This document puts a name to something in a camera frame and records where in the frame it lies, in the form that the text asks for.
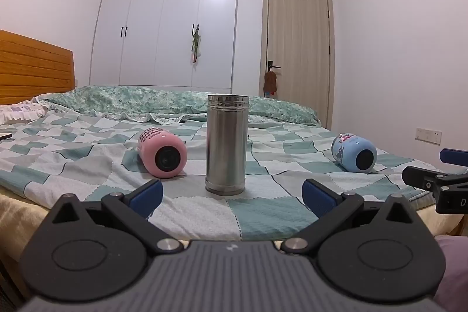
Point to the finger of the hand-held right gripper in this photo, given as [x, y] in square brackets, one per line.
[418, 176]
[455, 156]

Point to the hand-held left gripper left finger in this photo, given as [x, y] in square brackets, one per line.
[148, 197]

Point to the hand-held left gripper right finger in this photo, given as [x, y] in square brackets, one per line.
[317, 197]

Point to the pink bottle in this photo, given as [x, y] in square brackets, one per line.
[162, 153]

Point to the light blue bottle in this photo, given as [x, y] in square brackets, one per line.
[353, 153]

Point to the stainless steel cup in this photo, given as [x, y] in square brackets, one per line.
[226, 144]

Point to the green checked blanket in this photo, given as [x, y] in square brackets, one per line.
[91, 158]

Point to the pink cloth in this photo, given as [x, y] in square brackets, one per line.
[455, 271]

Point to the green floral quilt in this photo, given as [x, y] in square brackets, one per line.
[120, 100]

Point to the brown hanging bag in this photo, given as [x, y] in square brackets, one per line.
[270, 83]

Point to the yellow bed sheet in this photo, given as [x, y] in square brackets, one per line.
[18, 220]

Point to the beige wooden door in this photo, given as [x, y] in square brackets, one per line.
[299, 49]

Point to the patterned pillow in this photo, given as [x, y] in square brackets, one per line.
[20, 112]

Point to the black phone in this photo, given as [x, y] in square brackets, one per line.
[4, 136]

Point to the green hanging ornament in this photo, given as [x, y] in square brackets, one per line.
[196, 45]

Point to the wooden headboard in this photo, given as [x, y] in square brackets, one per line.
[33, 70]

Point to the white wardrobe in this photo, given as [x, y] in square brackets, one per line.
[161, 16]

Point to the white wall socket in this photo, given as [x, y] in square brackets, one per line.
[428, 135]

